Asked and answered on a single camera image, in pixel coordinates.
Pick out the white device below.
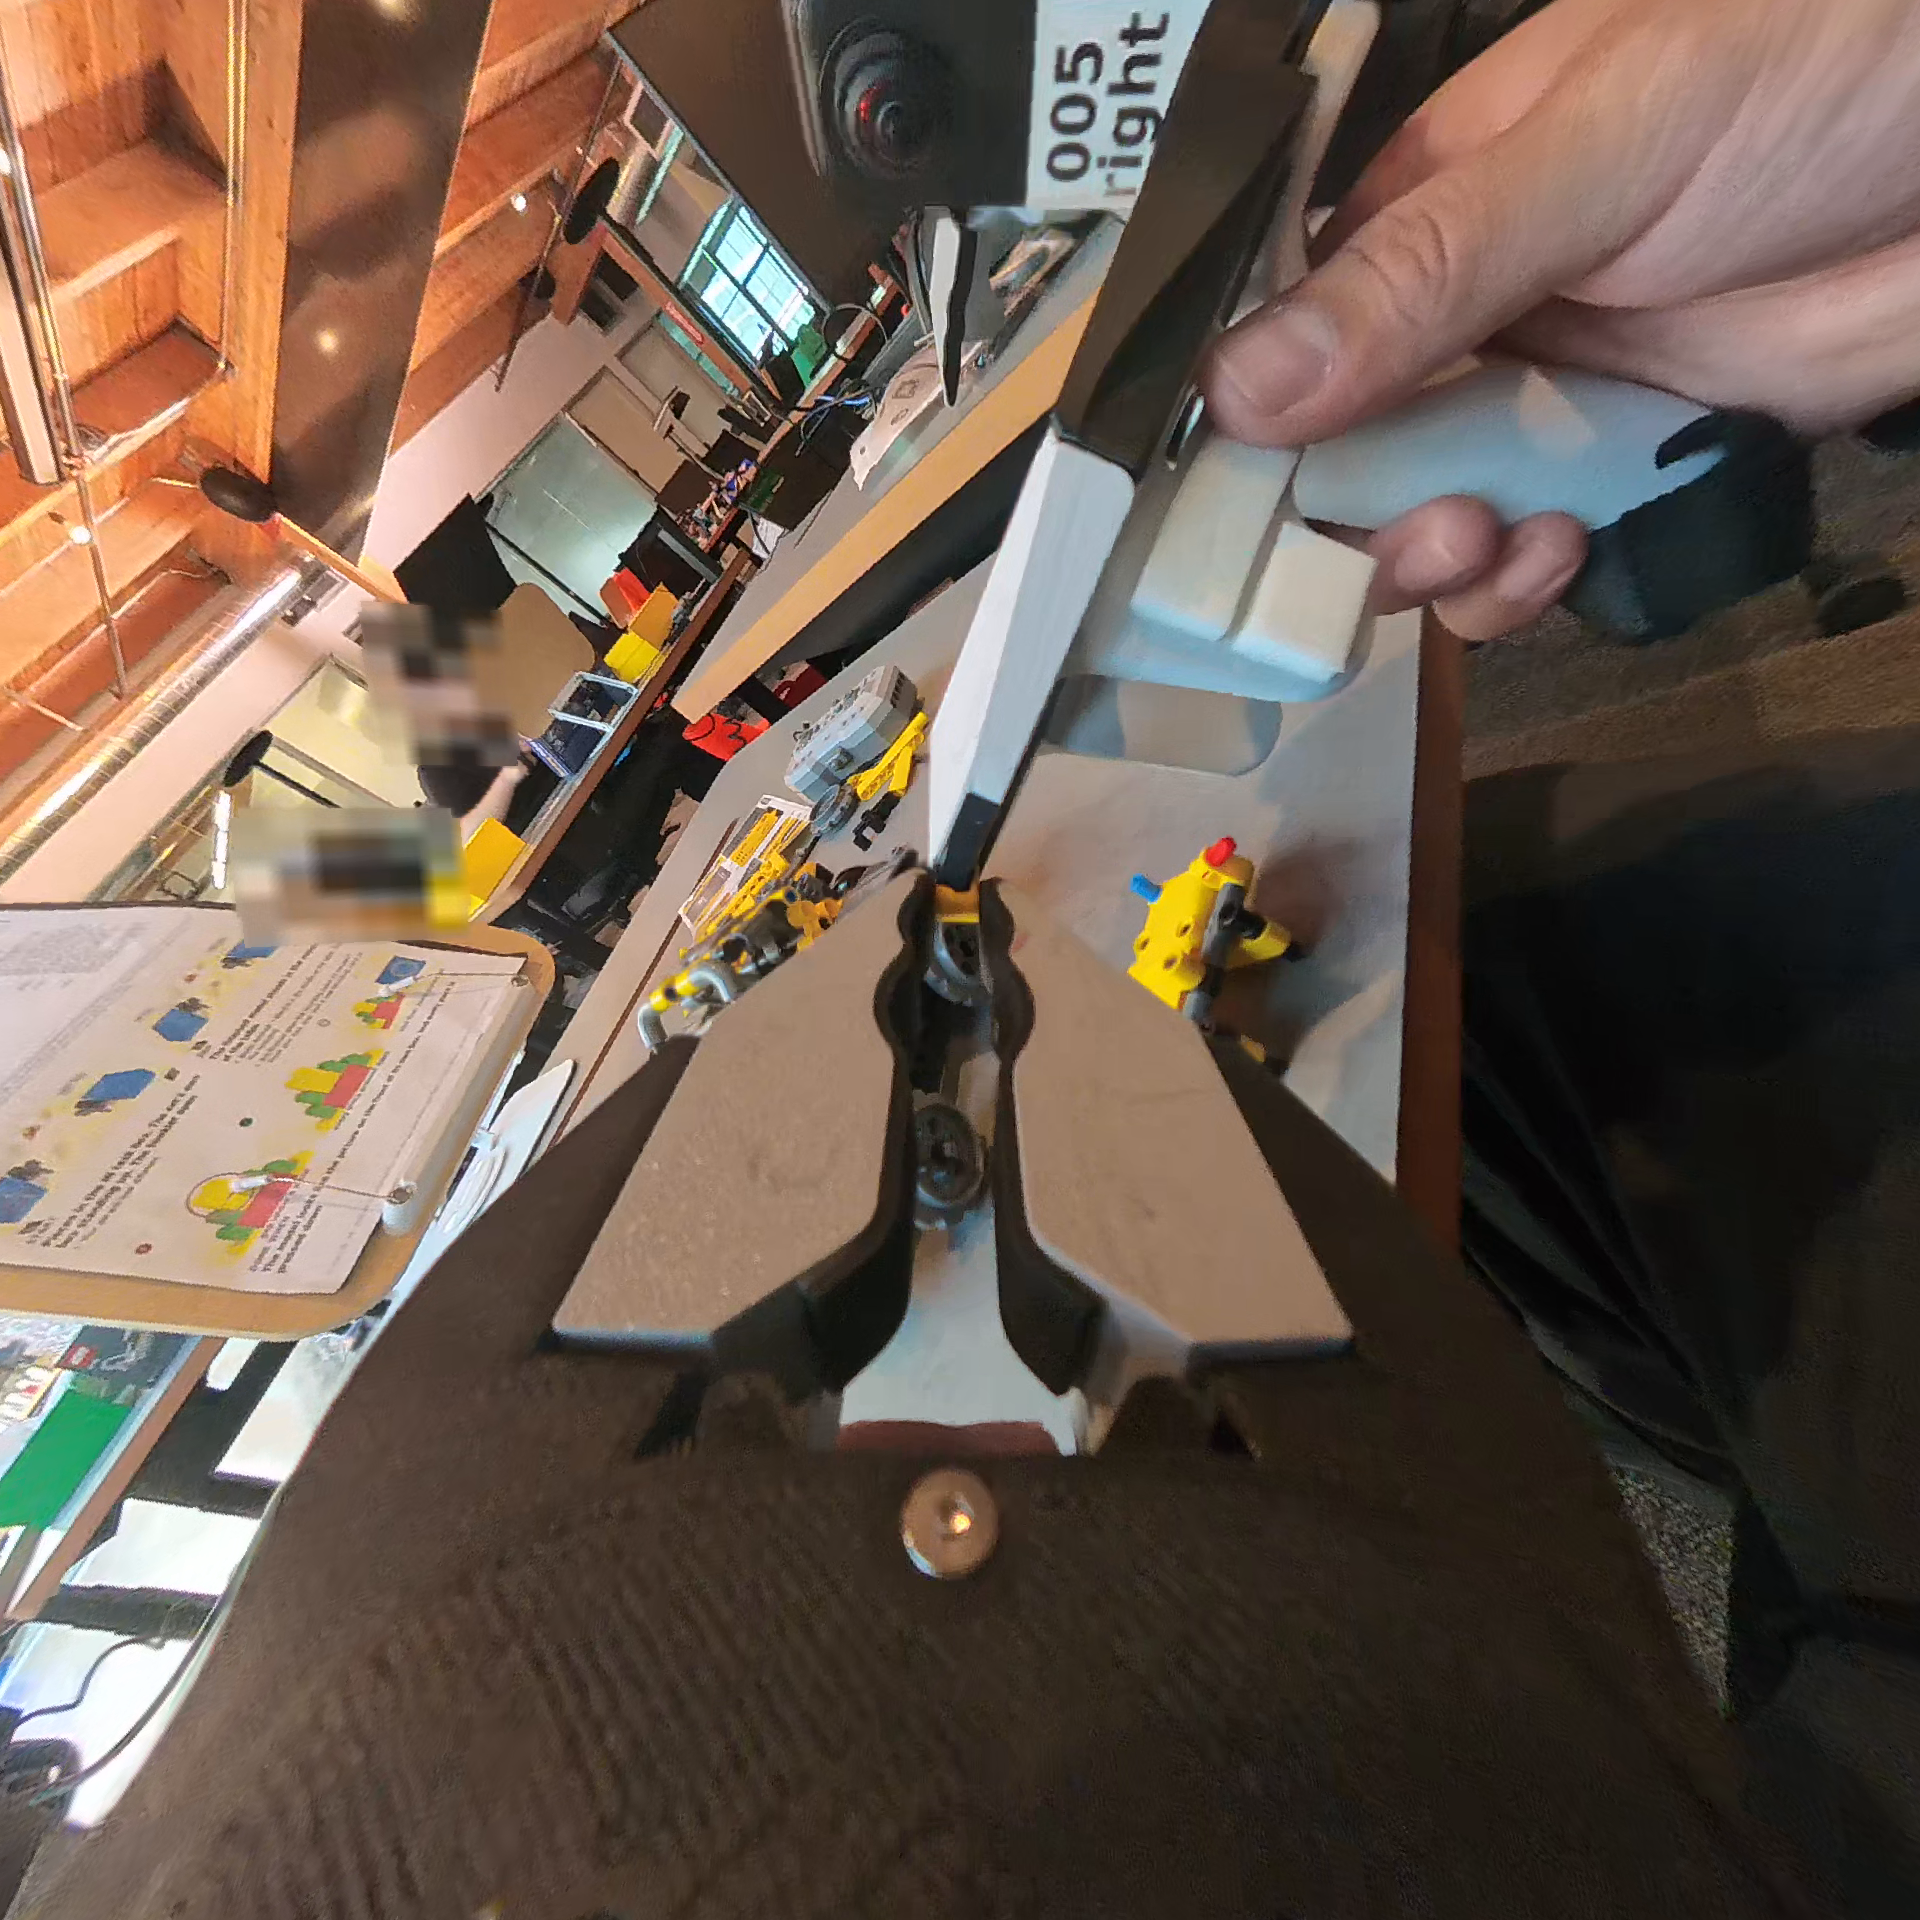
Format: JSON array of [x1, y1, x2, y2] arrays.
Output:
[[849, 359, 962, 488]]

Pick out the yellow brick subassembly blue pins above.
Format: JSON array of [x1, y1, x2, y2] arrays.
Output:
[[1125, 861, 1310, 1028]]

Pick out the long grey table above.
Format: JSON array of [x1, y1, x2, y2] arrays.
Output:
[[673, 286, 1104, 725]]

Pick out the silver air duct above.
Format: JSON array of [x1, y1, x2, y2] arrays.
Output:
[[0, 561, 325, 880]]

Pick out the plywood panel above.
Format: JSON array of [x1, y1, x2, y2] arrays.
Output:
[[481, 585, 600, 735]]

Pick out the grey brick battery box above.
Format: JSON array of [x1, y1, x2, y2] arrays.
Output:
[[784, 668, 922, 805]]

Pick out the grey desk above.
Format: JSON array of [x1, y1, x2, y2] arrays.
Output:
[[556, 592, 1470, 1448]]

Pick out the blue green panels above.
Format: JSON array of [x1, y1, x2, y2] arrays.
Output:
[[0, 1372, 144, 1530]]

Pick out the yellow beam assembly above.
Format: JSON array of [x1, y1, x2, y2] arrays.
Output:
[[849, 718, 932, 810]]

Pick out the wooden board with printed sheet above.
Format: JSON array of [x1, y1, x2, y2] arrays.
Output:
[[0, 900, 558, 1340]]

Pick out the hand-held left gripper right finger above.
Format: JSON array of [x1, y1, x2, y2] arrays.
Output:
[[978, 880, 1360, 1453]]

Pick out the person's dark clothed body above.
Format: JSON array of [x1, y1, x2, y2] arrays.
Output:
[[1462, 750, 1920, 1920]]

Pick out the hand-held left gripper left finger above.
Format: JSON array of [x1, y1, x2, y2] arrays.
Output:
[[550, 873, 934, 1442]]

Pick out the yellow toy brick car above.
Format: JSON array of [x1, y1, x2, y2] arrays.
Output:
[[637, 855, 994, 1238]]

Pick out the yellow sticker sheet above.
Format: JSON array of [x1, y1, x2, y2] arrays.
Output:
[[680, 801, 812, 932]]

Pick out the black flat panel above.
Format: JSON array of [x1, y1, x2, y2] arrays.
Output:
[[393, 496, 505, 601]]

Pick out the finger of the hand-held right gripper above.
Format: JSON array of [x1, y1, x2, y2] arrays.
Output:
[[929, 426, 1139, 889]]

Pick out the person's right hand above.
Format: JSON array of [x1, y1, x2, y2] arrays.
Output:
[[1201, 0, 1920, 646]]

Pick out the window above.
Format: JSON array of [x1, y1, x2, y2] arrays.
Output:
[[681, 200, 819, 361]]

